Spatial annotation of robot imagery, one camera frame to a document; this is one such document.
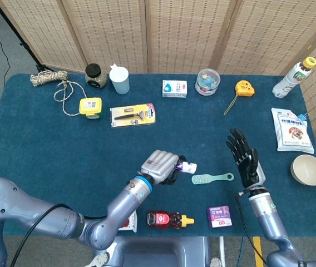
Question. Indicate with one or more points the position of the mint green hairbrush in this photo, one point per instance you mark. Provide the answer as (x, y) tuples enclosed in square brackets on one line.
[(202, 179)]

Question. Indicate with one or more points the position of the white printed snack bag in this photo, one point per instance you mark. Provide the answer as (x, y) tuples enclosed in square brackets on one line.
[(293, 130)]

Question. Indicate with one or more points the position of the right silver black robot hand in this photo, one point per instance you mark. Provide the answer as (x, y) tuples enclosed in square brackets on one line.
[(247, 169)]

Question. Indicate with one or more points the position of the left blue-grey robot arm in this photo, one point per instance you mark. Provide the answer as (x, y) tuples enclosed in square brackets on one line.
[(49, 219)]

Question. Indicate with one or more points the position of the purple white toothpaste tube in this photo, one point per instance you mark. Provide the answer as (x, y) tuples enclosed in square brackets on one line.
[(188, 167)]

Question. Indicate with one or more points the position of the drink bottle with yellow cap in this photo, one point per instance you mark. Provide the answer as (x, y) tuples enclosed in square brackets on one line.
[(288, 83)]

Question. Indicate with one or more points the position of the white blue small carton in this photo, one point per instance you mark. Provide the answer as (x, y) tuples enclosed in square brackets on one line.
[(174, 89)]

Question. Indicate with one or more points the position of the yellow floor tape strip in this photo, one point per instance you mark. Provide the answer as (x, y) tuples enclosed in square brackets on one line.
[(258, 247)]

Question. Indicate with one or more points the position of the bear-shaped honey bottle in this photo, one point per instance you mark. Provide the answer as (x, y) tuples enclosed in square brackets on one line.
[(160, 219)]

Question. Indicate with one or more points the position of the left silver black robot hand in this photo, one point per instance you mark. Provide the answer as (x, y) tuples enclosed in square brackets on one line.
[(158, 167)]

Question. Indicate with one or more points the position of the white pastry packet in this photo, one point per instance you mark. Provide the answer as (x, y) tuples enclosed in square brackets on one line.
[(131, 222)]

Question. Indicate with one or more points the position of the clear tub of binder clips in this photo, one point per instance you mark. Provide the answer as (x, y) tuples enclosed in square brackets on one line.
[(207, 82)]

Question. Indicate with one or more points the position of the white floor pole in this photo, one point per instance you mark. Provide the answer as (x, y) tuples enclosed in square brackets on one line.
[(222, 250)]

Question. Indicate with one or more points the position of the beige bowl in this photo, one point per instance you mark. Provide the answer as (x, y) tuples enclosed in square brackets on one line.
[(308, 170)]

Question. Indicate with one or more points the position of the dark blue table mat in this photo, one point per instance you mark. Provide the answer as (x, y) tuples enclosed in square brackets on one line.
[(63, 153)]

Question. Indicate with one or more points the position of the razor in yellow blister pack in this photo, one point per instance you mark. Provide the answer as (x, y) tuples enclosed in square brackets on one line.
[(133, 115)]

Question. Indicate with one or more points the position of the glass jar with black lid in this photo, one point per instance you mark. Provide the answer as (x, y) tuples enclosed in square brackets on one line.
[(95, 79)]

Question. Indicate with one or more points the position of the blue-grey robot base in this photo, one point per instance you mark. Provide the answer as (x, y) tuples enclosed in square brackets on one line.
[(158, 253)]

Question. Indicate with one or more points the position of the black tripod stand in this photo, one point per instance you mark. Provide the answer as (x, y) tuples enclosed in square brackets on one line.
[(42, 67)]

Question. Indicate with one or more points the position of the blue binder clip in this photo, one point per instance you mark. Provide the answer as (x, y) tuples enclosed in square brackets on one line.
[(302, 116)]

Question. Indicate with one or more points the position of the translucent white plastic cup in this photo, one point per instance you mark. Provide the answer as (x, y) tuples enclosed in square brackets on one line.
[(119, 80)]

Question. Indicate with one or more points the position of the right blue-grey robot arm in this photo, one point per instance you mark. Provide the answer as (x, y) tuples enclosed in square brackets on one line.
[(266, 217)]

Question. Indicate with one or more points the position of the purple white small box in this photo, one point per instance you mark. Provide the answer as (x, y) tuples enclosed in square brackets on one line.
[(219, 217)]

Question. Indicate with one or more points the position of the bamboo folding screen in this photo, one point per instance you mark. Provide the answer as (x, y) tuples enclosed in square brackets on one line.
[(174, 33)]

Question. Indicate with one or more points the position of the yellow tape measure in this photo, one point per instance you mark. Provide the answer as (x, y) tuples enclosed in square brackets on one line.
[(245, 88)]

